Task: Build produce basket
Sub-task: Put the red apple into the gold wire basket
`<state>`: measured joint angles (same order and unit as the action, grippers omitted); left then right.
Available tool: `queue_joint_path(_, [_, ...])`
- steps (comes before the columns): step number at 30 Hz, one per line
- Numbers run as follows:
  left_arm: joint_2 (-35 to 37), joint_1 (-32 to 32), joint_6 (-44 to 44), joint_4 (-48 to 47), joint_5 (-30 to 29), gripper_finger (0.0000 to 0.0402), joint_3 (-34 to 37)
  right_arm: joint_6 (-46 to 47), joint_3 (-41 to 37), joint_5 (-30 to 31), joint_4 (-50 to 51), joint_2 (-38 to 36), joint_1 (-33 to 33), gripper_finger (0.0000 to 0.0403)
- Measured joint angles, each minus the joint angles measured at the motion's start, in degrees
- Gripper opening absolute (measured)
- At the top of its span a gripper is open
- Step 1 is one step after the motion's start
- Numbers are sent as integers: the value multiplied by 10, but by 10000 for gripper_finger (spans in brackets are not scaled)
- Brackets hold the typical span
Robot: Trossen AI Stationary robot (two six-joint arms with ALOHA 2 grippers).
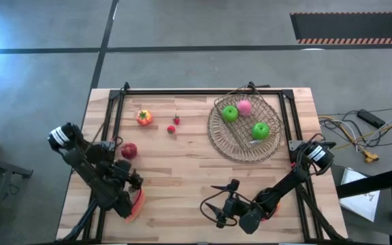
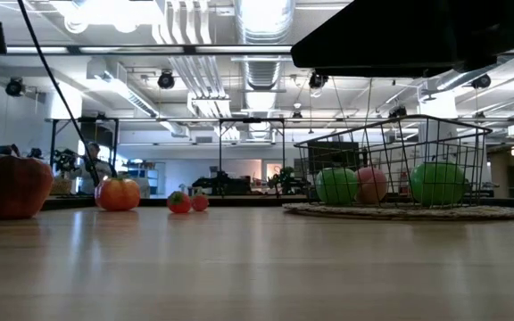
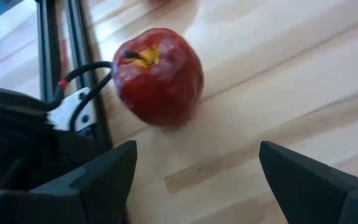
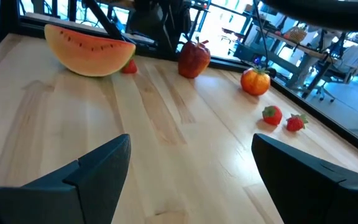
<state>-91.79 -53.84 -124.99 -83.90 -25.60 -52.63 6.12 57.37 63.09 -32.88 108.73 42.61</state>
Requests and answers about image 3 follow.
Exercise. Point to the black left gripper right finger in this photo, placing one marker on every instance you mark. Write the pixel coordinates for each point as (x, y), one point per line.
(322, 196)

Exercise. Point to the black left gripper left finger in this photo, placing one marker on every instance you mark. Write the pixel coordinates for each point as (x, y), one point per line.
(73, 199)

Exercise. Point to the red apple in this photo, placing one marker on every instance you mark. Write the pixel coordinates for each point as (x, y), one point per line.
(160, 84)

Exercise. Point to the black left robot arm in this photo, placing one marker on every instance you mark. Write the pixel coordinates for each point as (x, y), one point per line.
(11, 140)

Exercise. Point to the silver mounting bracket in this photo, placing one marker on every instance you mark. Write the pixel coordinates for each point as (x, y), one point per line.
(64, 109)

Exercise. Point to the black aluminium table frame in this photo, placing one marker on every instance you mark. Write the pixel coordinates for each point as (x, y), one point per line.
(50, 46)

